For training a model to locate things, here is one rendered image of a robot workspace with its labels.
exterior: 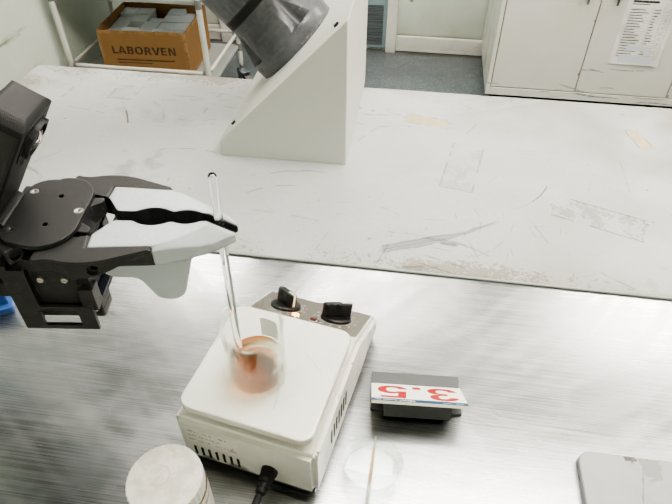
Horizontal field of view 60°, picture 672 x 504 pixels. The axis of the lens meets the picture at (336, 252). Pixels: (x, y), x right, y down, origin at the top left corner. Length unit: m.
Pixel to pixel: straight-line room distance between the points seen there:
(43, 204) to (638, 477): 0.54
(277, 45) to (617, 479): 0.71
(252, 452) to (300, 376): 0.07
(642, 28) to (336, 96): 2.28
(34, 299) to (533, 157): 0.75
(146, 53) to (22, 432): 2.27
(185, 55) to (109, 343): 2.13
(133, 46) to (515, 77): 1.74
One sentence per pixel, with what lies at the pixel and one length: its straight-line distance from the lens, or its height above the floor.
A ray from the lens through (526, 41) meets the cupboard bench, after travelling 2.92.
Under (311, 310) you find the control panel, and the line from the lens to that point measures 0.62.
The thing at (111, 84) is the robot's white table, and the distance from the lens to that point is 1.21.
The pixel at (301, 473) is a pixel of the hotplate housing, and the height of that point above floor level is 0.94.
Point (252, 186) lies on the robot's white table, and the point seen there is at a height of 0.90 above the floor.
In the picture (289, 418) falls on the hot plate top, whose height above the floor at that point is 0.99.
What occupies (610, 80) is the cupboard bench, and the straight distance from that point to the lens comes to 3.08.
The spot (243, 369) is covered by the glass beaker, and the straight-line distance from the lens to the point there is 0.48.
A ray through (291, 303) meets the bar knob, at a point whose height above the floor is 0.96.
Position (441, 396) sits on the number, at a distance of 0.59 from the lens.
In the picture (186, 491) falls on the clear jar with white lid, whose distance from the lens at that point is 0.49.
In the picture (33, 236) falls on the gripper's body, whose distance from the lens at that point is 0.41.
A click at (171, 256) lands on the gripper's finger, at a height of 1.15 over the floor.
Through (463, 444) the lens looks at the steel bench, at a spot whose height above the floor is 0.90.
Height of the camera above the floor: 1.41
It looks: 43 degrees down
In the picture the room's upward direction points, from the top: straight up
